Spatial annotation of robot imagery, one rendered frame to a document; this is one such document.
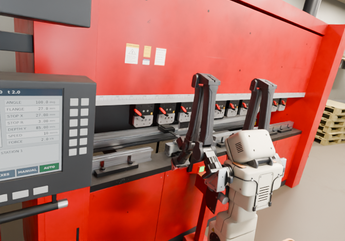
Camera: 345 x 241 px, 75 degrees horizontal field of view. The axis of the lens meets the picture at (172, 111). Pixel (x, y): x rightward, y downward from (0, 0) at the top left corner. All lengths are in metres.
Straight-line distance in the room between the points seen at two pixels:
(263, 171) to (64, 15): 1.02
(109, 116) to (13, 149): 1.41
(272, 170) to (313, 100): 2.43
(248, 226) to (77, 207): 0.94
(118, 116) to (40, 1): 1.55
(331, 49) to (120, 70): 2.81
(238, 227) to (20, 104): 1.16
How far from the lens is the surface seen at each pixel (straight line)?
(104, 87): 1.39
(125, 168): 1.63
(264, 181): 1.24
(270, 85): 1.43
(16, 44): 1.08
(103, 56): 1.36
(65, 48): 1.08
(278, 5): 2.51
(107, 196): 1.59
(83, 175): 0.82
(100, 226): 1.73
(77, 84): 0.70
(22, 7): 0.69
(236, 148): 1.19
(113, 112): 2.09
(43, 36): 1.07
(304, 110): 3.64
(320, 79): 3.57
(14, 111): 0.71
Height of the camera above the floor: 1.73
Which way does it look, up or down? 16 degrees down
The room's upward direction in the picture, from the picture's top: 9 degrees clockwise
